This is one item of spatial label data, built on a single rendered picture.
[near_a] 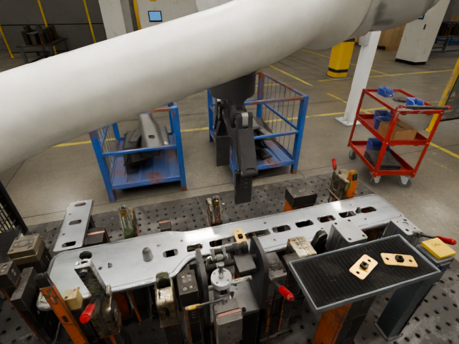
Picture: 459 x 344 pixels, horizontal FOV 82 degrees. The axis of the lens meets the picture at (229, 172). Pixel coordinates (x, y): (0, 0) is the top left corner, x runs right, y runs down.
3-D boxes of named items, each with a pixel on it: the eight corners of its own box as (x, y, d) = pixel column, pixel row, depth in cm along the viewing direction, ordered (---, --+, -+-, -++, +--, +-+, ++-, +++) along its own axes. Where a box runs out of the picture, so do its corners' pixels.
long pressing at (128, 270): (372, 190, 127) (373, 188, 127) (411, 222, 109) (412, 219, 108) (52, 254, 95) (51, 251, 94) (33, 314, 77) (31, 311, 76)
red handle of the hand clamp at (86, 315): (108, 284, 76) (93, 312, 61) (108, 292, 76) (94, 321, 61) (92, 289, 75) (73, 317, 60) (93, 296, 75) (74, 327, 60)
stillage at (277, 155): (209, 140, 396) (205, 74, 344) (258, 134, 416) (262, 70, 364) (233, 185, 300) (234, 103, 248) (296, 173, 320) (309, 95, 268)
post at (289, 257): (282, 319, 104) (296, 250, 83) (288, 332, 100) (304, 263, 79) (270, 323, 103) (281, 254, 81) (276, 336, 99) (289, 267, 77)
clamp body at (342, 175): (330, 218, 153) (345, 165, 133) (346, 237, 141) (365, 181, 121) (313, 222, 150) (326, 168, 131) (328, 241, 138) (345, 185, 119)
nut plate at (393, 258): (411, 256, 73) (412, 253, 73) (418, 267, 70) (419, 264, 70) (380, 253, 74) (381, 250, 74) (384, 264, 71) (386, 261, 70)
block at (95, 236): (123, 267, 125) (109, 223, 110) (123, 287, 116) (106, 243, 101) (102, 271, 123) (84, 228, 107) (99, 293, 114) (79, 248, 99)
